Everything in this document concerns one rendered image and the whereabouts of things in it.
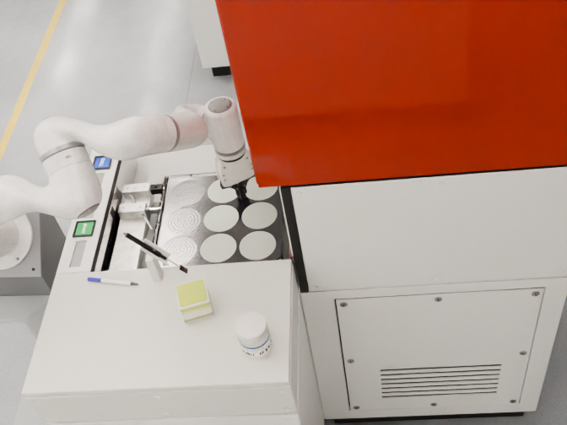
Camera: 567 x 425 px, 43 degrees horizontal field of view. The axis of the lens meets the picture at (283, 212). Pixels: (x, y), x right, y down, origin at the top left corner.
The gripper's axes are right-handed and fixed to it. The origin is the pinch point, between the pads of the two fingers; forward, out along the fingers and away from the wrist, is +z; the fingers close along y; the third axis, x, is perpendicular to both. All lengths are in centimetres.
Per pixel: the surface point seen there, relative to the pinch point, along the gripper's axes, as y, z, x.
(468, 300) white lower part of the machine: -40, 18, 54
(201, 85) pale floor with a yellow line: -36, 92, -175
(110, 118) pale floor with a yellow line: 16, 92, -178
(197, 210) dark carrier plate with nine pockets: 13.2, 2.1, -1.8
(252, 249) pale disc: 5.6, 2.1, 19.7
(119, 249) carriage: 37.5, 4.1, -2.2
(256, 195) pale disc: -3.7, 2.0, 2.2
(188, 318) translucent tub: 29.2, -6.7, 38.1
